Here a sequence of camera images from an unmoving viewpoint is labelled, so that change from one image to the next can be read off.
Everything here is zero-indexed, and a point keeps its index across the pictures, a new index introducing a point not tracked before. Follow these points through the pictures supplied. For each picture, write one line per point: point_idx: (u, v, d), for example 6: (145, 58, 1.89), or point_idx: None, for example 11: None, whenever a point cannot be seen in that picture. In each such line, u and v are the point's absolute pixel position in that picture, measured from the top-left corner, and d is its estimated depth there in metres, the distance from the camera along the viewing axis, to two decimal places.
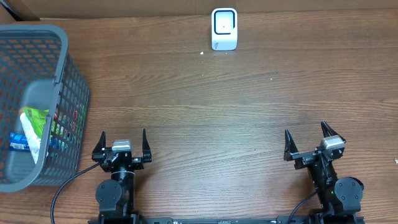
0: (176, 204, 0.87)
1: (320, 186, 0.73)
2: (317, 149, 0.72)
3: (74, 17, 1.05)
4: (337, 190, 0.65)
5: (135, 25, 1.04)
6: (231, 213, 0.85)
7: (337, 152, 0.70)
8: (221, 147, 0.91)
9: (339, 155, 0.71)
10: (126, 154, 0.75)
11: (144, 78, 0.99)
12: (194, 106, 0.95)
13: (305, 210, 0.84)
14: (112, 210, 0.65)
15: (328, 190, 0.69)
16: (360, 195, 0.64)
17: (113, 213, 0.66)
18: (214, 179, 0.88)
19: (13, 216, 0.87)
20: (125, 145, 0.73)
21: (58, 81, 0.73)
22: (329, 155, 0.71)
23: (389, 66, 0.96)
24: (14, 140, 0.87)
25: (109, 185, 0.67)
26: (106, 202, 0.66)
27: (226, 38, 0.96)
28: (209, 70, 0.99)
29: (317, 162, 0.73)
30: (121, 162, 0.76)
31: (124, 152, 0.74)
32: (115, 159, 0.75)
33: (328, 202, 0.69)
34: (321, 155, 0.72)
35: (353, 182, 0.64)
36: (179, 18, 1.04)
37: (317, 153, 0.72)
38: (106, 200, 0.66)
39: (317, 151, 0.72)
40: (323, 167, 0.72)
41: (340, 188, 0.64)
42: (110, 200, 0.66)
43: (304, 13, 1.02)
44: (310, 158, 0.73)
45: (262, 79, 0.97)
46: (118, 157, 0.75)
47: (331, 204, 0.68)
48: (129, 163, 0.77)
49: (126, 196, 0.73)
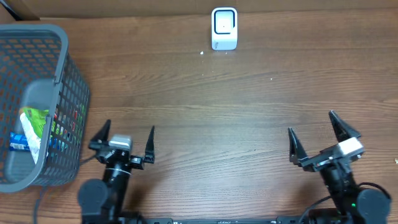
0: (176, 204, 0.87)
1: (336, 192, 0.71)
2: (332, 159, 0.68)
3: (74, 16, 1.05)
4: (361, 204, 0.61)
5: (135, 25, 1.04)
6: (231, 213, 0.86)
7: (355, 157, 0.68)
8: (221, 147, 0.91)
9: (354, 158, 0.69)
10: (124, 152, 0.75)
11: (144, 78, 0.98)
12: (194, 106, 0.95)
13: (305, 210, 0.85)
14: (94, 214, 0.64)
15: (345, 198, 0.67)
16: (388, 209, 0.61)
17: (96, 217, 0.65)
18: (214, 179, 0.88)
19: (13, 216, 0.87)
20: (125, 144, 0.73)
21: (58, 81, 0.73)
22: (346, 164, 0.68)
23: (389, 66, 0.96)
24: (14, 140, 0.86)
25: (92, 186, 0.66)
26: (87, 205, 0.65)
27: (226, 38, 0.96)
28: (209, 70, 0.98)
29: (331, 167, 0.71)
30: (117, 159, 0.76)
31: (122, 150, 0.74)
32: (109, 155, 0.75)
33: (345, 211, 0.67)
34: (337, 163, 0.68)
35: (380, 196, 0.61)
36: (179, 18, 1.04)
37: (332, 161, 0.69)
38: (87, 203, 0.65)
39: (331, 158, 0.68)
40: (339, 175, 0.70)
41: (364, 201, 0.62)
42: (92, 204, 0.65)
43: (304, 13, 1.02)
44: (323, 164, 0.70)
45: (262, 79, 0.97)
46: (113, 154, 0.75)
47: (350, 214, 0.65)
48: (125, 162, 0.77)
49: (114, 198, 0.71)
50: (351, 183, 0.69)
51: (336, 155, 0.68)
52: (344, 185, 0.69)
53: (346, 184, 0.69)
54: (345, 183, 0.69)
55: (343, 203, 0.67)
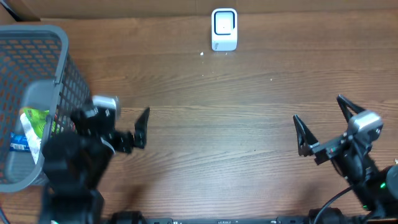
0: (176, 204, 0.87)
1: (358, 182, 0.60)
2: (347, 135, 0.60)
3: (75, 17, 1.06)
4: (392, 182, 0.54)
5: (135, 26, 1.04)
6: (231, 213, 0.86)
7: (375, 132, 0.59)
8: (221, 147, 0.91)
9: (375, 137, 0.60)
10: (107, 115, 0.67)
11: (145, 78, 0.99)
12: (195, 106, 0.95)
13: (305, 211, 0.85)
14: (60, 165, 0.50)
15: (375, 184, 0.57)
16: None
17: (61, 172, 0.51)
18: (214, 179, 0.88)
19: (13, 216, 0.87)
20: (109, 100, 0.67)
21: (58, 81, 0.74)
22: (364, 139, 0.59)
23: (389, 67, 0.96)
24: (14, 140, 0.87)
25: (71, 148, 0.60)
26: (53, 155, 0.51)
27: (226, 38, 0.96)
28: (209, 70, 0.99)
29: (347, 151, 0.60)
30: (100, 126, 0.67)
31: (106, 108, 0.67)
32: (90, 114, 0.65)
33: (372, 201, 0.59)
34: (354, 142, 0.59)
35: None
36: (179, 19, 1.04)
37: (347, 138, 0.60)
38: (55, 150, 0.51)
39: (346, 137, 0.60)
40: (359, 155, 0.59)
41: (395, 179, 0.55)
42: (60, 152, 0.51)
43: (304, 14, 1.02)
44: (337, 149, 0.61)
45: (262, 80, 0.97)
46: (96, 114, 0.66)
47: (379, 201, 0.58)
48: (114, 130, 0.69)
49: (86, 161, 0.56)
50: (372, 170, 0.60)
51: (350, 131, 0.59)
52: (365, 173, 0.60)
53: (366, 172, 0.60)
54: (367, 170, 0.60)
55: (370, 190, 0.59)
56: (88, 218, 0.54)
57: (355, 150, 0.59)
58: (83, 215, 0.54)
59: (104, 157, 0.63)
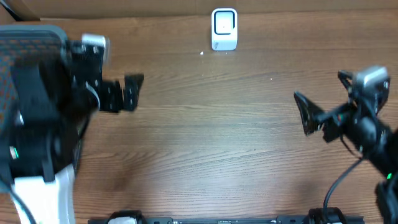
0: (176, 204, 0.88)
1: (371, 149, 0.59)
2: (352, 91, 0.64)
3: (74, 17, 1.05)
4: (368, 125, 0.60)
5: (135, 25, 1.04)
6: (231, 213, 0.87)
7: (382, 87, 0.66)
8: (221, 147, 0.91)
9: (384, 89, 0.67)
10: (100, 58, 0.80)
11: (144, 78, 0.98)
12: (194, 106, 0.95)
13: (304, 210, 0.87)
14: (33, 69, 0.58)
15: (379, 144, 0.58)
16: None
17: (28, 83, 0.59)
18: (214, 179, 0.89)
19: (14, 216, 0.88)
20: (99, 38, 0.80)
21: None
22: (374, 91, 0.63)
23: (389, 67, 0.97)
24: None
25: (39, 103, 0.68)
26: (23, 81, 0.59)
27: (226, 38, 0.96)
28: (209, 70, 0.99)
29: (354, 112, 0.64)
30: (89, 76, 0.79)
31: (96, 45, 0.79)
32: (78, 50, 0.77)
33: (381, 161, 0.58)
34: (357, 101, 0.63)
35: None
36: (179, 18, 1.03)
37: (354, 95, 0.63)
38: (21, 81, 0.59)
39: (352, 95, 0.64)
40: (368, 111, 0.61)
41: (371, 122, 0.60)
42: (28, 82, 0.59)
43: (304, 14, 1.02)
44: (344, 116, 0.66)
45: (262, 79, 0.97)
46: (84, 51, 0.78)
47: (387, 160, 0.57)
48: (100, 80, 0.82)
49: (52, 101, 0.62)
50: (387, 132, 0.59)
51: (355, 88, 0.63)
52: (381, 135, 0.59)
53: (381, 134, 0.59)
54: (382, 134, 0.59)
55: (369, 149, 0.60)
56: (55, 144, 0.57)
57: (360, 106, 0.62)
58: (51, 130, 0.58)
59: (86, 104, 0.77)
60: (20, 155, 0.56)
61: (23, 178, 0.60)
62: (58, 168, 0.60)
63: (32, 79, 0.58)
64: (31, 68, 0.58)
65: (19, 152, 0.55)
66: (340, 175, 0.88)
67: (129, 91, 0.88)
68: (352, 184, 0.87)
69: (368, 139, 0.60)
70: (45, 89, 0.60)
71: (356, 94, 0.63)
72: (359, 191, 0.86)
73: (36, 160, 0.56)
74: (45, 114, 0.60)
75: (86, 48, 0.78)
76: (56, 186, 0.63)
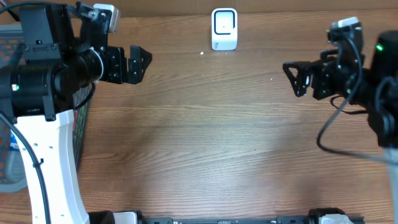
0: (176, 204, 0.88)
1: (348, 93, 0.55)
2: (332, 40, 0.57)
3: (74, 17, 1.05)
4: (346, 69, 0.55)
5: (135, 25, 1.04)
6: (231, 213, 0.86)
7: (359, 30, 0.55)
8: (221, 147, 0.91)
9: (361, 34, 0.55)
10: (107, 25, 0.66)
11: (144, 78, 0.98)
12: (194, 106, 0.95)
13: (305, 210, 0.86)
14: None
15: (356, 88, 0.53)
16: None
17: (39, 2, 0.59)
18: (214, 179, 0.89)
19: (13, 216, 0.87)
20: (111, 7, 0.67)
21: None
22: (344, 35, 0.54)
23: None
24: (14, 140, 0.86)
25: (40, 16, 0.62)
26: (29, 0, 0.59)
27: (226, 38, 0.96)
28: (209, 70, 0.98)
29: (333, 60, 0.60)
30: (96, 39, 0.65)
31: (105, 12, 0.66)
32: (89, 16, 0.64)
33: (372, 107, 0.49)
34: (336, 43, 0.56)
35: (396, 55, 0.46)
36: (179, 18, 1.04)
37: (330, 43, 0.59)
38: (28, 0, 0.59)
39: (331, 42, 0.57)
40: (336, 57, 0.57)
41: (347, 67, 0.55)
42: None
43: (304, 14, 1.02)
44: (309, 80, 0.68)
45: (262, 80, 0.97)
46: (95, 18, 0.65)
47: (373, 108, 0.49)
48: (106, 44, 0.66)
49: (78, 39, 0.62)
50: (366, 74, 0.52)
51: (331, 35, 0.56)
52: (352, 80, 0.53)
53: (352, 74, 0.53)
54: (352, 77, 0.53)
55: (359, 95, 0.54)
56: (55, 80, 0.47)
57: (344, 44, 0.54)
58: (53, 66, 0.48)
59: (90, 65, 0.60)
60: (21, 90, 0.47)
61: (26, 116, 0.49)
62: (62, 107, 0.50)
63: (38, 24, 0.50)
64: (38, 10, 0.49)
65: (21, 88, 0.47)
66: (340, 176, 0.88)
67: (134, 61, 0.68)
68: (351, 184, 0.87)
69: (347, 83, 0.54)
70: (51, 29, 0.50)
71: (337, 35, 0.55)
72: (359, 191, 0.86)
73: (35, 97, 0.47)
74: (46, 55, 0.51)
75: (97, 14, 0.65)
76: (58, 134, 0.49)
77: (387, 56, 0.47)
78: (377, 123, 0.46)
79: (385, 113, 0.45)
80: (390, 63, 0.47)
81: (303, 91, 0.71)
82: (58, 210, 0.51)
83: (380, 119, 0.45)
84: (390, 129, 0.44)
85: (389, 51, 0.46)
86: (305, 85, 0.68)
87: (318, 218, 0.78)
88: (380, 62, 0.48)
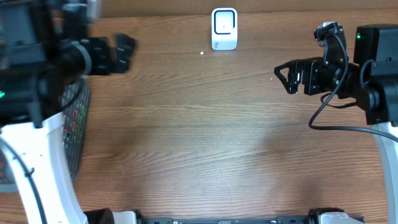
0: (176, 204, 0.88)
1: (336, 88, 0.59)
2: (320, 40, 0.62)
3: None
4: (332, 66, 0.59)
5: (135, 25, 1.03)
6: (231, 213, 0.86)
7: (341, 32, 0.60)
8: (221, 147, 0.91)
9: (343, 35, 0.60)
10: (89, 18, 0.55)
11: (144, 78, 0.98)
12: (194, 106, 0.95)
13: (305, 210, 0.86)
14: None
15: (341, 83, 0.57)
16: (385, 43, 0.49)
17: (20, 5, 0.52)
18: (214, 179, 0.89)
19: (15, 216, 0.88)
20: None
21: None
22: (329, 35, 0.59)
23: None
24: None
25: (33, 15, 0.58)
26: None
27: (226, 38, 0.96)
28: (209, 70, 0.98)
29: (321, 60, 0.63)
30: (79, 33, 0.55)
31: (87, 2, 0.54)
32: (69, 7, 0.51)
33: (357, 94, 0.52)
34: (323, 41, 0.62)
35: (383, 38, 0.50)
36: (179, 18, 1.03)
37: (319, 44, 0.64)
38: None
39: (317, 40, 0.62)
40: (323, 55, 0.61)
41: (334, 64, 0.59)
42: None
43: (304, 13, 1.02)
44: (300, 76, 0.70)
45: (262, 79, 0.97)
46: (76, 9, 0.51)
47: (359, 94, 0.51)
48: (91, 38, 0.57)
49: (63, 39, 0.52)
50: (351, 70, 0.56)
51: (318, 33, 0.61)
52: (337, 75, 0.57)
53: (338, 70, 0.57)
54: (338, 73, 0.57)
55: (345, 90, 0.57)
56: (40, 84, 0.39)
57: (331, 38, 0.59)
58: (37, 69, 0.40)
59: (78, 61, 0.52)
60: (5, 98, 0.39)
61: (12, 124, 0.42)
62: (48, 115, 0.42)
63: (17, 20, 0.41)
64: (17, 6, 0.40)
65: (5, 96, 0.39)
66: (339, 176, 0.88)
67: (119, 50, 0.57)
68: (351, 184, 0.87)
69: (336, 73, 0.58)
70: (32, 27, 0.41)
71: (323, 33, 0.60)
72: (359, 191, 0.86)
73: (20, 104, 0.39)
74: (28, 56, 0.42)
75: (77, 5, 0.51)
76: (47, 142, 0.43)
77: (368, 43, 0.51)
78: (363, 101, 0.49)
79: (370, 90, 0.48)
80: (370, 48, 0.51)
81: (295, 88, 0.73)
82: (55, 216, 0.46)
83: (365, 96, 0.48)
84: (374, 104, 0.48)
85: (369, 37, 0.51)
86: (296, 82, 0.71)
87: (317, 216, 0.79)
88: (361, 49, 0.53)
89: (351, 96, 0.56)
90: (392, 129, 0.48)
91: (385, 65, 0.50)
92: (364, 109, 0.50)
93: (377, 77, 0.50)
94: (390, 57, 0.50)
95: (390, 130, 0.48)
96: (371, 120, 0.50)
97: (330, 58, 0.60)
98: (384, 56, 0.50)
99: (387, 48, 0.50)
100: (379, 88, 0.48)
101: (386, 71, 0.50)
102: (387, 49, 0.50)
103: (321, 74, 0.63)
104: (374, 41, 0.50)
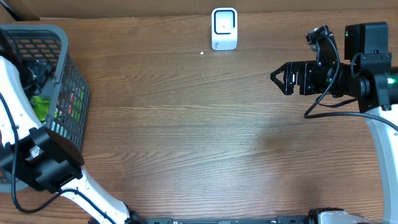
0: (176, 204, 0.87)
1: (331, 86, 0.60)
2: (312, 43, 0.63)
3: (74, 17, 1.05)
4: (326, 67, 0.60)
5: (135, 25, 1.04)
6: (231, 213, 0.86)
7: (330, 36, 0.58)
8: (221, 147, 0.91)
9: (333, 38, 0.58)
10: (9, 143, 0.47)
11: (145, 78, 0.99)
12: (194, 106, 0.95)
13: (305, 210, 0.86)
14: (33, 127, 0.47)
15: (340, 79, 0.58)
16: (374, 35, 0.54)
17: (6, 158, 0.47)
18: (214, 179, 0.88)
19: (13, 216, 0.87)
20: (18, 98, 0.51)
21: (58, 81, 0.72)
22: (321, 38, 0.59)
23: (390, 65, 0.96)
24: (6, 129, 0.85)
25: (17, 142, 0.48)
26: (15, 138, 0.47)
27: (226, 38, 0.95)
28: (209, 70, 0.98)
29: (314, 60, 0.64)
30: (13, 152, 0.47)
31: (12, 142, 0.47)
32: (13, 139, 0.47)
33: (347, 86, 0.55)
34: (315, 44, 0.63)
35: (375, 29, 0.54)
36: (179, 18, 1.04)
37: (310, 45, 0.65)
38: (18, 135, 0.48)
39: (310, 43, 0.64)
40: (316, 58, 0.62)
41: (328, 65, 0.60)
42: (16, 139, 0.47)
43: (303, 13, 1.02)
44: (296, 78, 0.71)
45: (262, 79, 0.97)
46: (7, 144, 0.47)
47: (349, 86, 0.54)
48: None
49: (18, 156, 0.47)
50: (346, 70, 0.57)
51: (310, 37, 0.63)
52: (328, 75, 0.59)
53: (329, 70, 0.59)
54: (329, 73, 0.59)
55: (339, 86, 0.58)
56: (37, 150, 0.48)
57: (324, 40, 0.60)
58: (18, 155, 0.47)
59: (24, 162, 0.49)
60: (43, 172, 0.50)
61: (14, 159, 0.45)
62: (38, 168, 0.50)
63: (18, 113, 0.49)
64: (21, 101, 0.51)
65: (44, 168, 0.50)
66: (340, 176, 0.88)
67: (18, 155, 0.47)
68: (351, 185, 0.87)
69: (328, 73, 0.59)
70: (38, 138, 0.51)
71: (314, 36, 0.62)
72: (359, 191, 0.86)
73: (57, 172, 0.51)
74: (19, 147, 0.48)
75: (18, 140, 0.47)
76: None
77: (356, 38, 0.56)
78: (354, 89, 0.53)
79: (361, 78, 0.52)
80: (359, 43, 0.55)
81: (291, 89, 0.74)
82: (16, 111, 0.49)
83: (356, 84, 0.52)
84: (365, 91, 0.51)
85: (357, 34, 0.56)
86: (291, 83, 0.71)
87: (317, 215, 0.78)
88: (352, 45, 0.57)
89: (342, 92, 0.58)
90: (383, 114, 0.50)
91: (374, 58, 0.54)
92: (356, 98, 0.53)
93: (367, 67, 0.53)
94: (377, 50, 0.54)
95: (382, 115, 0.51)
96: (365, 107, 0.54)
97: (323, 59, 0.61)
98: (371, 48, 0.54)
99: (374, 42, 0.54)
100: (369, 76, 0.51)
101: (374, 61, 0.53)
102: (374, 42, 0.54)
103: (315, 75, 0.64)
104: (361, 36, 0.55)
